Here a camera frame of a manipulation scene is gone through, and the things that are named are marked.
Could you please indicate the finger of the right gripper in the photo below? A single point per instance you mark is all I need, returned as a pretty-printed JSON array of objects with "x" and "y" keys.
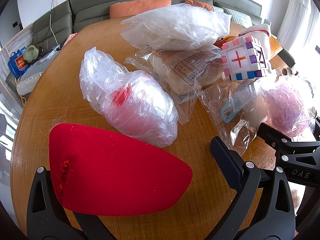
[{"x": 281, "y": 142}]

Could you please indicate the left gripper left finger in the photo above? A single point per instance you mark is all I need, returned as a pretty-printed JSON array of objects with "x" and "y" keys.
[{"x": 47, "y": 219}]

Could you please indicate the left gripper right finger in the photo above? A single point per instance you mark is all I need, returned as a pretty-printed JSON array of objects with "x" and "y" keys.
[{"x": 274, "y": 217}]

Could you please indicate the pink shredded paper bag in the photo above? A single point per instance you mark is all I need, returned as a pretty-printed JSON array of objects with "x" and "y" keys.
[{"x": 290, "y": 105}]

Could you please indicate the clear bag with blue item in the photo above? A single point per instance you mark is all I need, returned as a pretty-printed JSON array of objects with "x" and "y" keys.
[{"x": 236, "y": 108}]

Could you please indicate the red plastic piece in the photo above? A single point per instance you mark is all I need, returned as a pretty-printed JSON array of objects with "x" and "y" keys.
[{"x": 99, "y": 172}]

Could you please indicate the colourful foam letter cube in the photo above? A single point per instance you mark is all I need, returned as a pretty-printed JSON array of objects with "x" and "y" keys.
[{"x": 244, "y": 58}]

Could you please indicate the bread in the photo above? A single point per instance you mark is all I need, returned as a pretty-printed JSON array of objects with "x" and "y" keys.
[{"x": 180, "y": 73}]

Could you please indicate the plastic bag with red item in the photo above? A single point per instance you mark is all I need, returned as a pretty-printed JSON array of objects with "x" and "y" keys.
[{"x": 133, "y": 103}]

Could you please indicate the grey striped cushion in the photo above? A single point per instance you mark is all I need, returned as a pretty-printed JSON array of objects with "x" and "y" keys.
[{"x": 237, "y": 17}]

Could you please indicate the grey quilted sofa cover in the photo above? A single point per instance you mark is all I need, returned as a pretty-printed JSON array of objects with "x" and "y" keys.
[{"x": 29, "y": 79}]

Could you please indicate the large crumpled clear bag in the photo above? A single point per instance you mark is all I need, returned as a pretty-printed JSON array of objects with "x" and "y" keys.
[{"x": 176, "y": 27}]

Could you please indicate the blue shopping bag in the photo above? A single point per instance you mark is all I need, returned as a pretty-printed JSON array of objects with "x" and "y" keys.
[{"x": 17, "y": 64}]

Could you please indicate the small orange cushion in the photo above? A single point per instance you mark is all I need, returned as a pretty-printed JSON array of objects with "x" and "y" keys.
[{"x": 199, "y": 4}]

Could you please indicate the green hat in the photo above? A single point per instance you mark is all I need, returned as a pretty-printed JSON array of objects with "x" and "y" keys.
[{"x": 32, "y": 53}]

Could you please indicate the green leather sofa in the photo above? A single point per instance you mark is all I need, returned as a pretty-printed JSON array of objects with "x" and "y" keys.
[{"x": 53, "y": 25}]

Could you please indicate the large orange cushion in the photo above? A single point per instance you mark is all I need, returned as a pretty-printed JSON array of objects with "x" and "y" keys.
[{"x": 131, "y": 8}]

